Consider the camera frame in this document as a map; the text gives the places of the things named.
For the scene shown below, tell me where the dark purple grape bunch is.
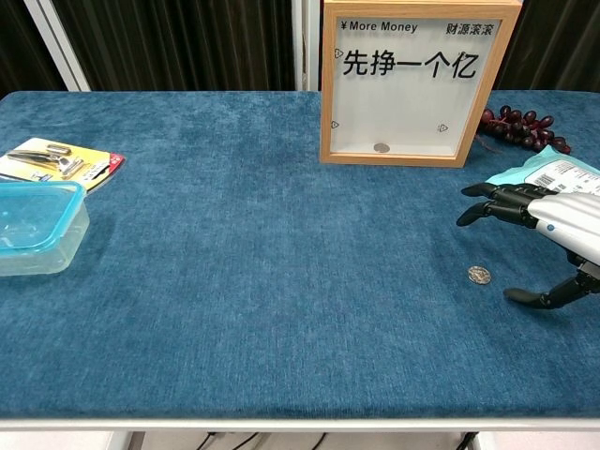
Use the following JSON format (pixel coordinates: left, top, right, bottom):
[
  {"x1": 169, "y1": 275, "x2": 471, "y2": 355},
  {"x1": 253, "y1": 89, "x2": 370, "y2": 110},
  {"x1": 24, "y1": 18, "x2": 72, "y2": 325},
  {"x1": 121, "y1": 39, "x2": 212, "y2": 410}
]
[{"x1": 475, "y1": 105, "x2": 572, "y2": 156}]

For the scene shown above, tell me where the clear container teal lid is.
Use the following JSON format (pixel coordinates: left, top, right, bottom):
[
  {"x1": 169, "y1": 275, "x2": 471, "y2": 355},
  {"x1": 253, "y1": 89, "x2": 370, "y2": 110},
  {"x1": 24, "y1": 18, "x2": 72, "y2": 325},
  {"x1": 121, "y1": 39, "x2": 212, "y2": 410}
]
[{"x1": 0, "y1": 180, "x2": 91, "y2": 277}]

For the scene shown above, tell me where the wooden frame money box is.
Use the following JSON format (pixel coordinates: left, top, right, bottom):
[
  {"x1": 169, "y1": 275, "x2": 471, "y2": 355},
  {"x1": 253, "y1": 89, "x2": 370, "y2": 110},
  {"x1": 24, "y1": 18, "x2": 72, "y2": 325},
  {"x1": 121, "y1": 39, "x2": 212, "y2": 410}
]
[{"x1": 319, "y1": 0, "x2": 522, "y2": 169}]

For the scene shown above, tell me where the yellow razor blister pack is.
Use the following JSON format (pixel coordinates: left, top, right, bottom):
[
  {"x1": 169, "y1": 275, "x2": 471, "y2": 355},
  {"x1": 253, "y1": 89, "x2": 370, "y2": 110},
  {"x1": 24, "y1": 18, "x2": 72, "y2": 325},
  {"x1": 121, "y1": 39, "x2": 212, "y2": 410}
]
[{"x1": 0, "y1": 137, "x2": 128, "y2": 194}]

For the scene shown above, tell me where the white divider post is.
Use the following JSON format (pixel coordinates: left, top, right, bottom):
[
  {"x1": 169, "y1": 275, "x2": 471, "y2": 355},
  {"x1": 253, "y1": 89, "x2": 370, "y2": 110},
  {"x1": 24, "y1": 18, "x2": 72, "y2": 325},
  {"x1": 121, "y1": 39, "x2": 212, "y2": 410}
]
[
  {"x1": 22, "y1": 0, "x2": 91, "y2": 93},
  {"x1": 291, "y1": 0, "x2": 325, "y2": 92}
]

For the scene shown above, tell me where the black cable bundle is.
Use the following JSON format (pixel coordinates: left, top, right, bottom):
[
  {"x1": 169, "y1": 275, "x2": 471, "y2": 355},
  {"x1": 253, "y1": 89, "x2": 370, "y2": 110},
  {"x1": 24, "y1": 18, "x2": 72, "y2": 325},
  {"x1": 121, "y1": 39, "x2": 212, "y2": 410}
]
[{"x1": 195, "y1": 431, "x2": 262, "y2": 450}]

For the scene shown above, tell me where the blue velvet tablecloth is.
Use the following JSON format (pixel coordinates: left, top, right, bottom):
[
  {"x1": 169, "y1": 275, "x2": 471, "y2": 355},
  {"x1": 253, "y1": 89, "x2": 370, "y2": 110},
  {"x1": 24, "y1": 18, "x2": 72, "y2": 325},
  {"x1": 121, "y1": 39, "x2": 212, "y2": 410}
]
[{"x1": 0, "y1": 90, "x2": 600, "y2": 420}]

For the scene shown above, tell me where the teal wet wipes pack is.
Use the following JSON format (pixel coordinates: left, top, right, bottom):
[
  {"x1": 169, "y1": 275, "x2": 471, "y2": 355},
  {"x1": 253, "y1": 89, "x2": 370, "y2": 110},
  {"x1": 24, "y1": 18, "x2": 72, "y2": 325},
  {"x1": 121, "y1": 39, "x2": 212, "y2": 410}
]
[{"x1": 482, "y1": 144, "x2": 600, "y2": 201}]

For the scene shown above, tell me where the white table frame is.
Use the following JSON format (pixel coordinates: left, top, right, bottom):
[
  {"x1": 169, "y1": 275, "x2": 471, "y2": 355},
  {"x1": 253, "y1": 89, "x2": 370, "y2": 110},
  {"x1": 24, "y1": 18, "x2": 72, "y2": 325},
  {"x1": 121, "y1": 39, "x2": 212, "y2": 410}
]
[{"x1": 0, "y1": 416, "x2": 600, "y2": 450}]

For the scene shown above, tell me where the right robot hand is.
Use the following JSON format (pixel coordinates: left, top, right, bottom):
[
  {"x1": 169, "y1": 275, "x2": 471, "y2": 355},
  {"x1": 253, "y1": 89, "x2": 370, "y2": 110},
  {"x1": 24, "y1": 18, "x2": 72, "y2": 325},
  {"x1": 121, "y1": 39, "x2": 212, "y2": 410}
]
[{"x1": 456, "y1": 183, "x2": 600, "y2": 311}]

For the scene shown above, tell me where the black pleated curtain panel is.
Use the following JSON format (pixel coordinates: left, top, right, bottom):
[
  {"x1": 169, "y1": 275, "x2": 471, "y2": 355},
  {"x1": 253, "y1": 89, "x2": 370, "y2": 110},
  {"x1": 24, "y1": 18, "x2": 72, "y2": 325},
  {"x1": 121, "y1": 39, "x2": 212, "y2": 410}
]
[
  {"x1": 50, "y1": 0, "x2": 296, "y2": 93},
  {"x1": 495, "y1": 0, "x2": 600, "y2": 93},
  {"x1": 0, "y1": 0, "x2": 67, "y2": 98}
]

